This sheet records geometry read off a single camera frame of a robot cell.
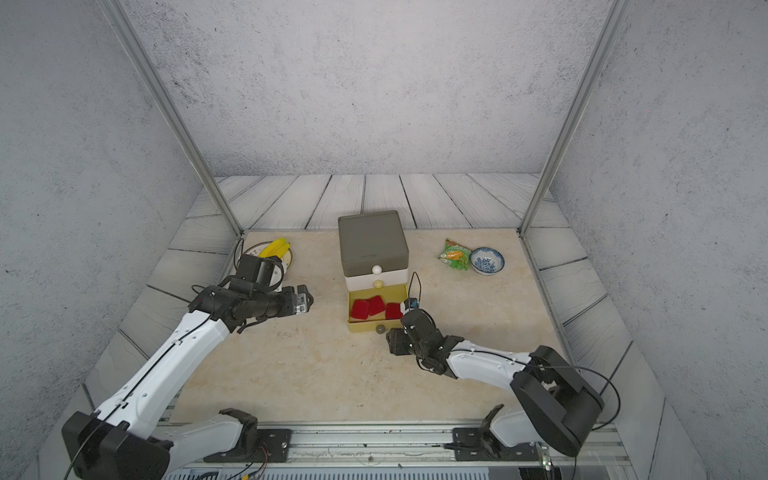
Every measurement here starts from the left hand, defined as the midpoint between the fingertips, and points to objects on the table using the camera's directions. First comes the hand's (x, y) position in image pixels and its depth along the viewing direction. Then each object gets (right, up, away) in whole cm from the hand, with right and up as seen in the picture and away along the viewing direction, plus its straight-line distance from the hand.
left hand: (303, 301), depth 78 cm
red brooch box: (+17, -4, +18) cm, 26 cm away
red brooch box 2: (+23, -6, +18) cm, 30 cm away
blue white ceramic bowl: (+57, +9, +31) cm, 66 cm away
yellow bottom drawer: (+18, -9, +13) cm, 24 cm away
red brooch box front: (+12, -6, +18) cm, 23 cm away
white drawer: (+13, +4, +14) cm, 19 cm away
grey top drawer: (+16, +17, +12) cm, 26 cm away
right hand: (+24, -11, +8) cm, 27 cm away
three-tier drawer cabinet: (+17, +12, +9) cm, 23 cm away
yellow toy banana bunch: (-18, +14, +32) cm, 39 cm away
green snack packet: (+46, +12, +29) cm, 55 cm away
